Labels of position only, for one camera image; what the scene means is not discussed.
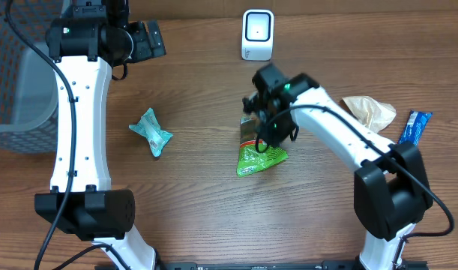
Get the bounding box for green snack bag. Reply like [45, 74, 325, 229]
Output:
[236, 116, 288, 177]

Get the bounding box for light green wipes packet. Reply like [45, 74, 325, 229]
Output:
[129, 108, 172, 158]

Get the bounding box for beige snack pouch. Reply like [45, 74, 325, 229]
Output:
[343, 96, 397, 133]

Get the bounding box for blue snack bar wrapper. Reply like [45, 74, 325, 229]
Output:
[398, 110, 433, 146]

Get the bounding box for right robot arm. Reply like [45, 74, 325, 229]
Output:
[243, 64, 433, 269]

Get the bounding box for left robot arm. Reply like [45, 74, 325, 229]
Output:
[34, 0, 165, 269]

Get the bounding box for white barcode scanner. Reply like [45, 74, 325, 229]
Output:
[241, 9, 274, 62]

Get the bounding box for grey plastic mesh basket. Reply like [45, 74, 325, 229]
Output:
[0, 0, 66, 154]

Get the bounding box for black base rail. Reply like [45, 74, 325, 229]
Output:
[94, 260, 429, 270]

